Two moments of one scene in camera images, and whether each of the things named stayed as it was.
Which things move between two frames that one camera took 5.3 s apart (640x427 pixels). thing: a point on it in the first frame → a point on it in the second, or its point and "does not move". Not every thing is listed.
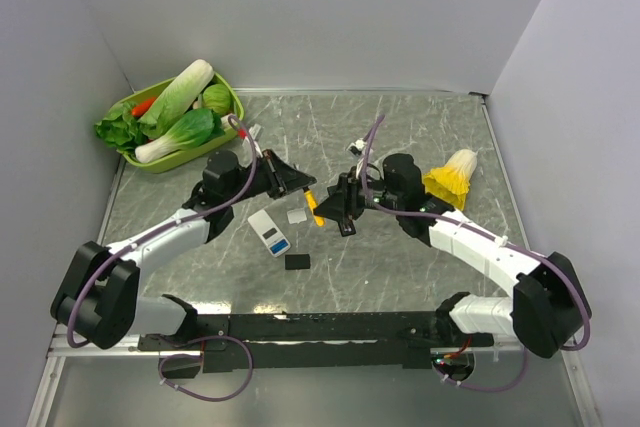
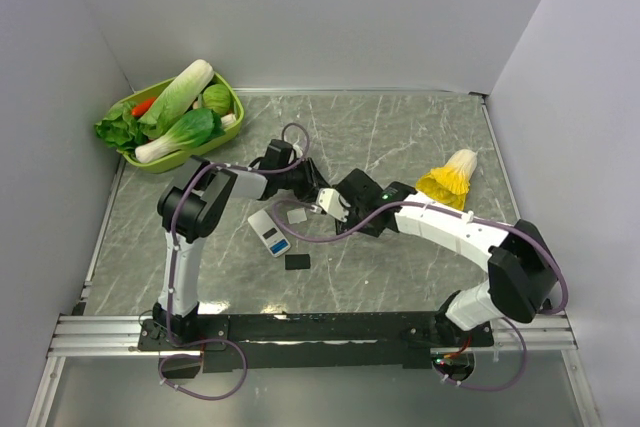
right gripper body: x=356 y=193 → x=355 y=218
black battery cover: x=297 y=262 does not move
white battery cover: x=296 y=216 does not move
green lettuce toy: x=121 y=129 does not move
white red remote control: x=265 y=228 does not move
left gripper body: x=264 y=180 → x=302 y=180
